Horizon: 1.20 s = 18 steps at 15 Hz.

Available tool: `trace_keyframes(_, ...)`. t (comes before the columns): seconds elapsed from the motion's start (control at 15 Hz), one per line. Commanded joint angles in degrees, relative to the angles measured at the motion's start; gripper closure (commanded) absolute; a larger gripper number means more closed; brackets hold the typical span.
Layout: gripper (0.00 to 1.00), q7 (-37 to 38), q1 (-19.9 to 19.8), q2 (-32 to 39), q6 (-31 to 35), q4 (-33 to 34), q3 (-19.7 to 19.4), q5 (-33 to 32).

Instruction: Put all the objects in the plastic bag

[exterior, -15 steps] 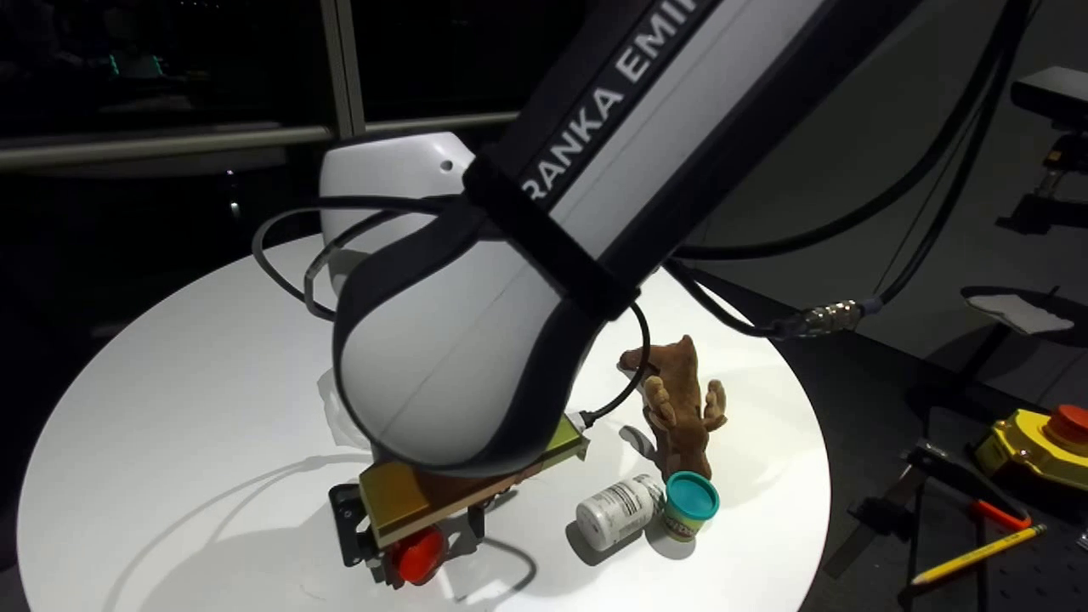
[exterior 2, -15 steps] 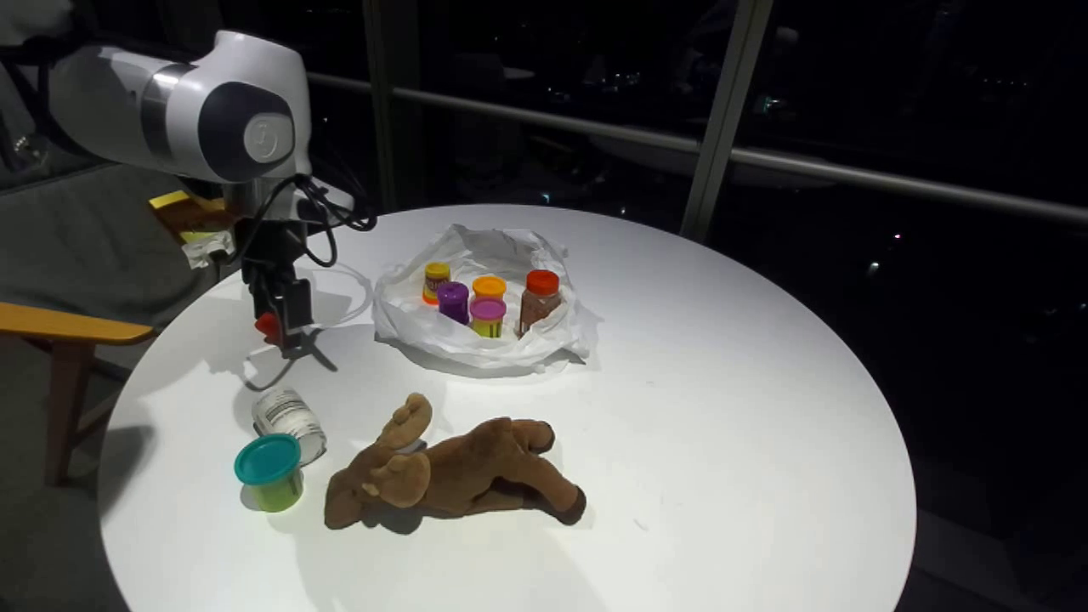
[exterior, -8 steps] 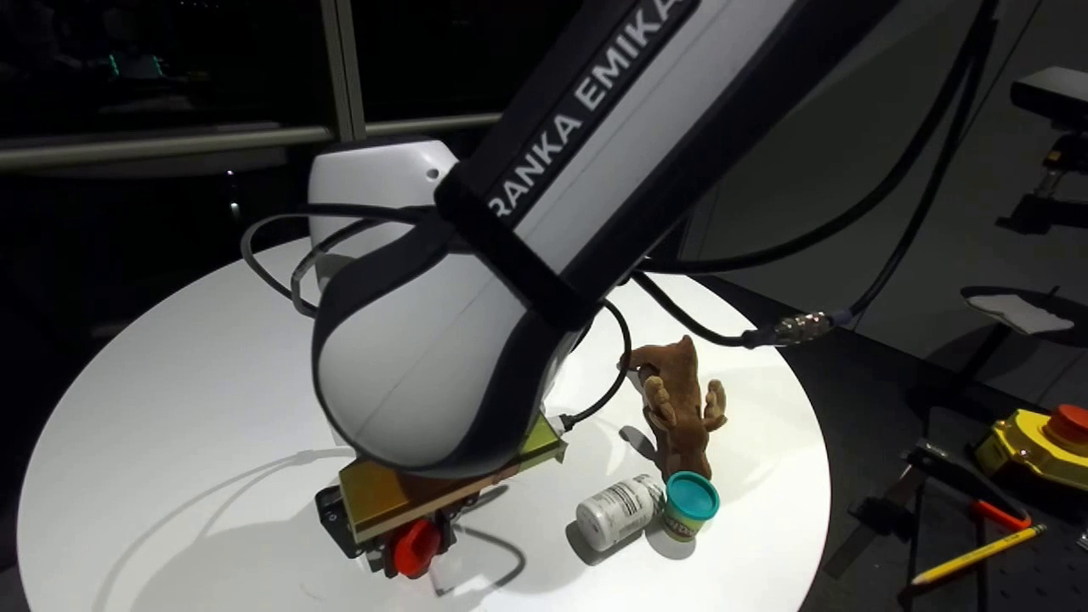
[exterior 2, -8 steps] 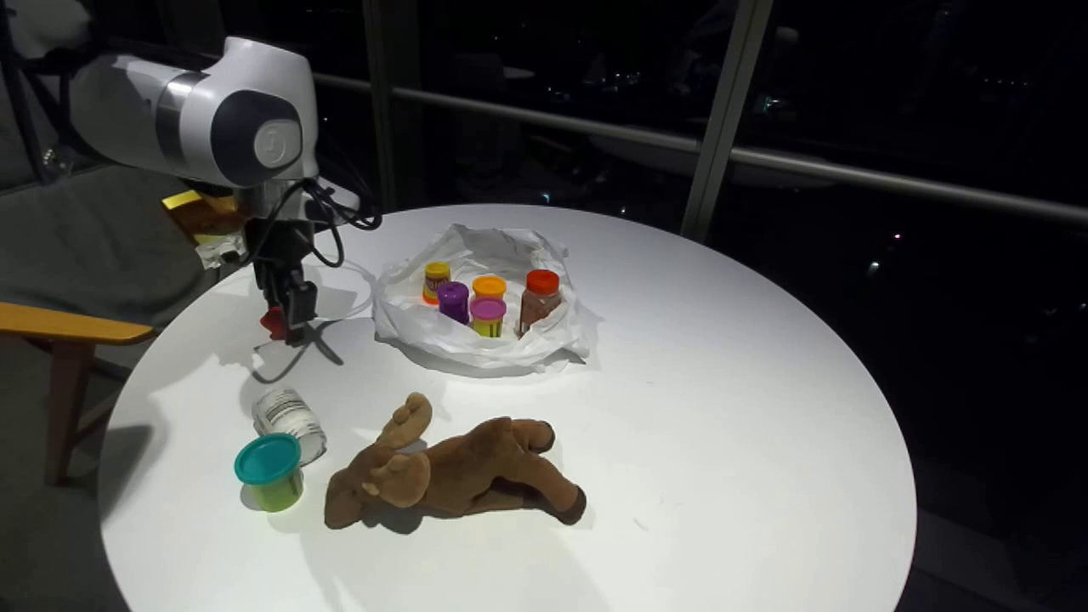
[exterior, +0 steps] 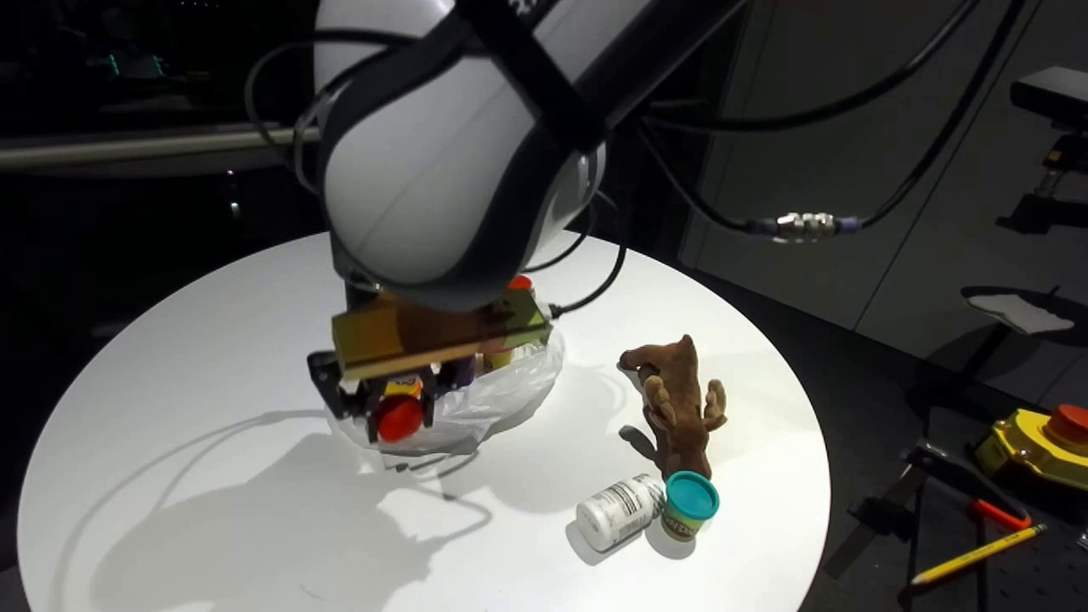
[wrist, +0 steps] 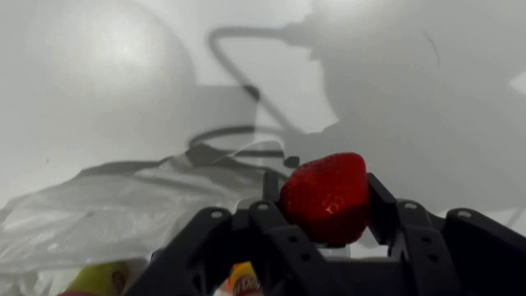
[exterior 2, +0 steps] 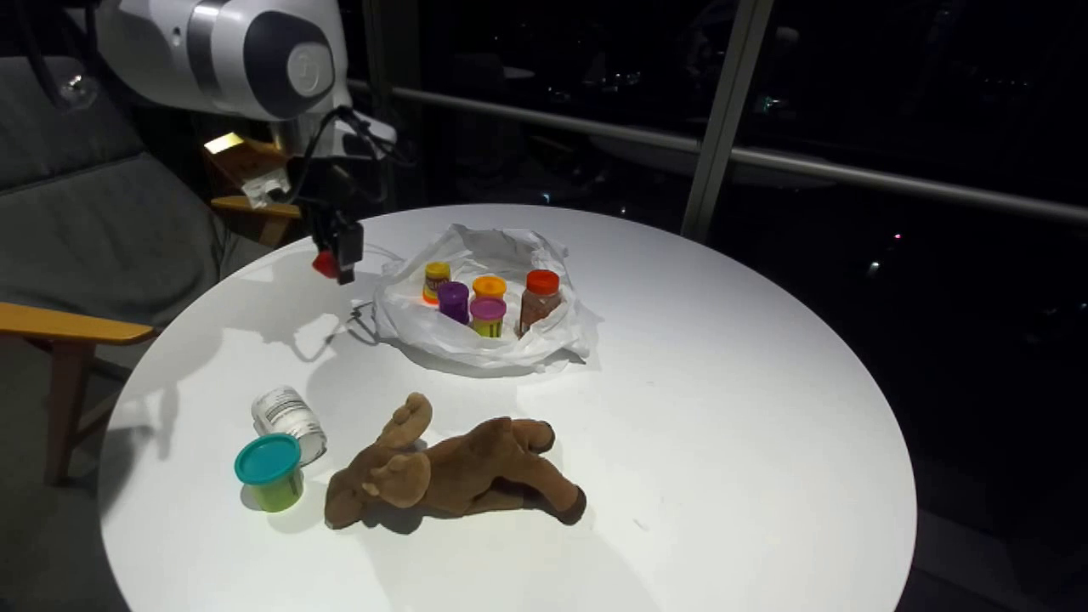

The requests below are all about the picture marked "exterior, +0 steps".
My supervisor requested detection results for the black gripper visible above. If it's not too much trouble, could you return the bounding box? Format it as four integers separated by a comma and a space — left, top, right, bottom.
306, 347, 494, 448

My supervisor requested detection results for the white plastic bag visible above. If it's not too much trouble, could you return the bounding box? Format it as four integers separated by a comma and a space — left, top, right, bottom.
320, 325, 569, 461

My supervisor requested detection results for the teal lid dough tub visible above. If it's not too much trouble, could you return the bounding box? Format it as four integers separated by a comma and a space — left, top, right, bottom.
661, 471, 725, 540

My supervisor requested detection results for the yellow pencil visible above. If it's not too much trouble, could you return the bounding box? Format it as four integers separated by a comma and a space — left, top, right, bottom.
909, 522, 1048, 593

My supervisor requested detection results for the grey flat plate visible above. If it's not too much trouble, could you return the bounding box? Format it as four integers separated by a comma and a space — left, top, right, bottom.
963, 281, 1080, 336

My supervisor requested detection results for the yellow emergency stop box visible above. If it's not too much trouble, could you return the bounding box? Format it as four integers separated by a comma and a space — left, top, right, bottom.
977, 403, 1088, 495

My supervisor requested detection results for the black equipment stand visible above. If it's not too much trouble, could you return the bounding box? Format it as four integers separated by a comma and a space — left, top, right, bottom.
997, 64, 1088, 236

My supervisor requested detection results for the yellow wrist camera mount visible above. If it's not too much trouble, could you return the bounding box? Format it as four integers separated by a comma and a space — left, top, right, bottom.
329, 296, 555, 383

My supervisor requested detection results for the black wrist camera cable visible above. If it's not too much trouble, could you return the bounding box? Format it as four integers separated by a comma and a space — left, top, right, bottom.
240, 30, 634, 325

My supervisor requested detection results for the grey horizontal window rail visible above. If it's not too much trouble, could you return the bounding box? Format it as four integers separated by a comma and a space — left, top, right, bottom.
0, 116, 327, 178

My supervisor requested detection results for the black cable silver connector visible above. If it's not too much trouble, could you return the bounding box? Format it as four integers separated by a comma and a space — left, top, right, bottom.
625, 0, 1030, 242

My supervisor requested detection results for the red handled black tool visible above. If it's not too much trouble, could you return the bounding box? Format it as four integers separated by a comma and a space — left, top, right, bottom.
903, 440, 1036, 539

